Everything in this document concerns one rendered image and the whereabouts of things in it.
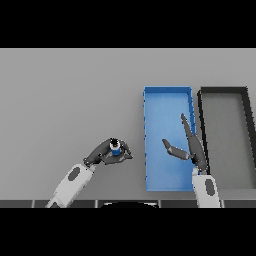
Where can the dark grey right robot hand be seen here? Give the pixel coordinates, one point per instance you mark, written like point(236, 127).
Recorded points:
point(196, 148)

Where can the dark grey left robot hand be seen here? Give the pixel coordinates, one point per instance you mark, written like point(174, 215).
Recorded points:
point(100, 154)

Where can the blue pipe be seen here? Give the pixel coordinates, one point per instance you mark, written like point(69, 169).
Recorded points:
point(115, 148)

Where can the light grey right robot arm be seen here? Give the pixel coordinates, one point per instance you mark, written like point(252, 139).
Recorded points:
point(206, 188)

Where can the blue bin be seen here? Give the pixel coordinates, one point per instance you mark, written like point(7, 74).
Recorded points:
point(166, 140)

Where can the dark grey bin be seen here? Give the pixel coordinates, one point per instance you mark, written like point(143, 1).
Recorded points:
point(228, 140)

